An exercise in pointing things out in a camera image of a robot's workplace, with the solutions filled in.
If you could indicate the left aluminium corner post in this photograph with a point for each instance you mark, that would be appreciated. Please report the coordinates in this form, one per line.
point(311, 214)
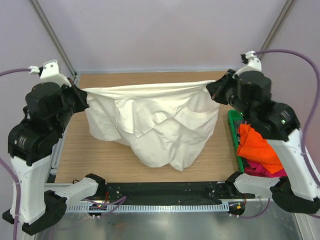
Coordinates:
point(52, 35)

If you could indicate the aluminium front frame rail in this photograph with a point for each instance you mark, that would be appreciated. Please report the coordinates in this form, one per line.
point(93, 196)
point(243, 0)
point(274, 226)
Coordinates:
point(180, 200)

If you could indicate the cream white t shirt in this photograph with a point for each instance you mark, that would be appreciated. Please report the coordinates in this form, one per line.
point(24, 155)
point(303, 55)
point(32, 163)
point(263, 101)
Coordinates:
point(163, 123)

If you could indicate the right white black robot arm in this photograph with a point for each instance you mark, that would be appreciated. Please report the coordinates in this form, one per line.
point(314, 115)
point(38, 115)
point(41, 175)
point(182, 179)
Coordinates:
point(248, 91)

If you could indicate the orange t shirt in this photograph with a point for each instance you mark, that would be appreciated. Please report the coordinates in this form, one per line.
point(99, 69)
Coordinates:
point(255, 148)

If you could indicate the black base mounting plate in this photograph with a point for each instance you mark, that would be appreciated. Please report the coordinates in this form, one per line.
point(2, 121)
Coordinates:
point(216, 190)

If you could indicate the aluminium corner post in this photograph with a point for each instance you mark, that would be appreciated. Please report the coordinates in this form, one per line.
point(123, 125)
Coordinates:
point(52, 35)
point(280, 20)

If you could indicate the right aluminium corner post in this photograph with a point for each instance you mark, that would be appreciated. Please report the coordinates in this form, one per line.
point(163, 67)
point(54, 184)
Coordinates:
point(280, 20)

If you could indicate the green plastic bin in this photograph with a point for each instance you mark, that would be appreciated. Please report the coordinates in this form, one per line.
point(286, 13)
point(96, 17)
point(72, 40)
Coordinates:
point(234, 120)

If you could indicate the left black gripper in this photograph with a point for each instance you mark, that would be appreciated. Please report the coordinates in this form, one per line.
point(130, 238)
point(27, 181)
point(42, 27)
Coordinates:
point(82, 96)

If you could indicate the magenta t shirt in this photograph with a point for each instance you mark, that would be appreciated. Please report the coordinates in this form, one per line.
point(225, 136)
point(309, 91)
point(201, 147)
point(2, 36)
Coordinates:
point(258, 170)

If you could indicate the white slotted cable duct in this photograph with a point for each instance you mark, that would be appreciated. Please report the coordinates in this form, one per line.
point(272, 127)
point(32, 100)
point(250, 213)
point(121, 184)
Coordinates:
point(85, 207)

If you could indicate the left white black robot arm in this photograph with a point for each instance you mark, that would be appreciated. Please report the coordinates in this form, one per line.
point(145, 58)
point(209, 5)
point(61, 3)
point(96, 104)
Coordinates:
point(49, 108)

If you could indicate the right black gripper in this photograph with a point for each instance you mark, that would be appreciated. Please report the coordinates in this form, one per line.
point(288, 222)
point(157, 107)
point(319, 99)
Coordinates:
point(216, 89)

